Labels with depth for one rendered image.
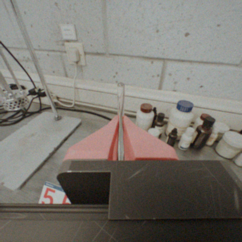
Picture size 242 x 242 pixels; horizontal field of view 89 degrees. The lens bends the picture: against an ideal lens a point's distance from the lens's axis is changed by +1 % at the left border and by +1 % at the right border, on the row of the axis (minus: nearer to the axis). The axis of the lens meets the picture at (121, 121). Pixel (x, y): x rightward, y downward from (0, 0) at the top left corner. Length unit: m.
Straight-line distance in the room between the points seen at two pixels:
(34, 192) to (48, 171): 0.06
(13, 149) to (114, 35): 0.51
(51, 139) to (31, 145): 0.06
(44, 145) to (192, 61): 0.57
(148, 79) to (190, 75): 0.15
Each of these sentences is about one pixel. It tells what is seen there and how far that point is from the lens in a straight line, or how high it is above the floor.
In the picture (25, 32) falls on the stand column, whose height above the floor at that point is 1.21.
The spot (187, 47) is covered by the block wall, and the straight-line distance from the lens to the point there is 0.50.
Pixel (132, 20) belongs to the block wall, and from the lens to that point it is 0.51.
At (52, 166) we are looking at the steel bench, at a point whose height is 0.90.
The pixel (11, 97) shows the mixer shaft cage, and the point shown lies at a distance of 0.44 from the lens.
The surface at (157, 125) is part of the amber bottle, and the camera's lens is 0.44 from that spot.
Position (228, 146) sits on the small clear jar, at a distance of 0.48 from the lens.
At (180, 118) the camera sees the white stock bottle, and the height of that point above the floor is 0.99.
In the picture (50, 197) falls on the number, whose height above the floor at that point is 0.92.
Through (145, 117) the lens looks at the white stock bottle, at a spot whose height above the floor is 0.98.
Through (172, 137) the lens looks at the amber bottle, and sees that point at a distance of 0.42.
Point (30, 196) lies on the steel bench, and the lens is 0.41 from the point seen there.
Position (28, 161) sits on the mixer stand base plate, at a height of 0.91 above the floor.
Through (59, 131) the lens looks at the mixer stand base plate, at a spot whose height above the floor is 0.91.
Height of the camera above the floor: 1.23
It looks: 38 degrees down
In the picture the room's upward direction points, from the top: straight up
